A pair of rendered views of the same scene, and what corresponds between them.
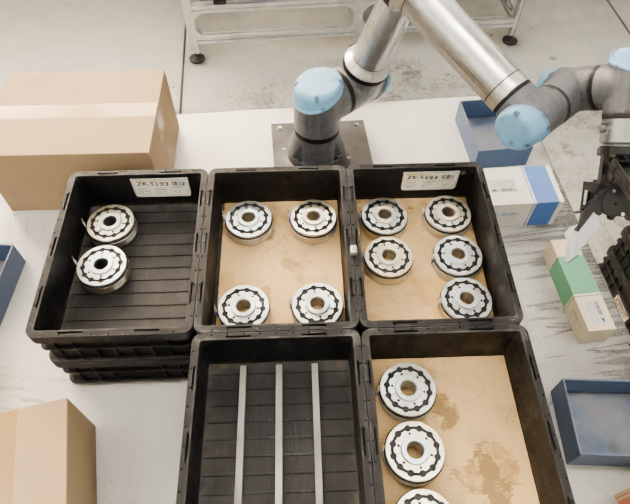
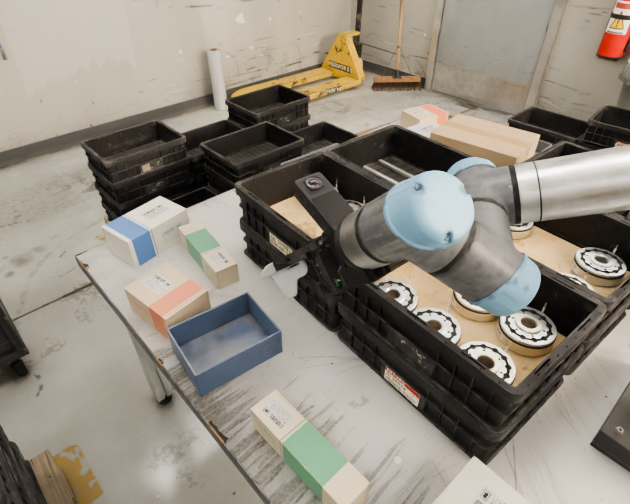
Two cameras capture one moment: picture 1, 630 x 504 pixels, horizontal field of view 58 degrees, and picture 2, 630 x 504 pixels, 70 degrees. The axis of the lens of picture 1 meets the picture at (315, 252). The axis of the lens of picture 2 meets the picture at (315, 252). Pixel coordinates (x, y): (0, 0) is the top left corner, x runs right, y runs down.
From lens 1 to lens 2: 134 cm
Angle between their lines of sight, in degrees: 81
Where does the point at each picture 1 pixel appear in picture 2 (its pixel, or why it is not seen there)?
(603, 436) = (229, 341)
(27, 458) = (496, 142)
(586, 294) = (294, 430)
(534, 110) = (470, 163)
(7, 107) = not seen: outside the picture
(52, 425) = (505, 150)
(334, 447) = not seen: hidden behind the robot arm
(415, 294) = (432, 295)
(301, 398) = not seen: hidden behind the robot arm
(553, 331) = (305, 404)
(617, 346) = (238, 428)
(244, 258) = (561, 252)
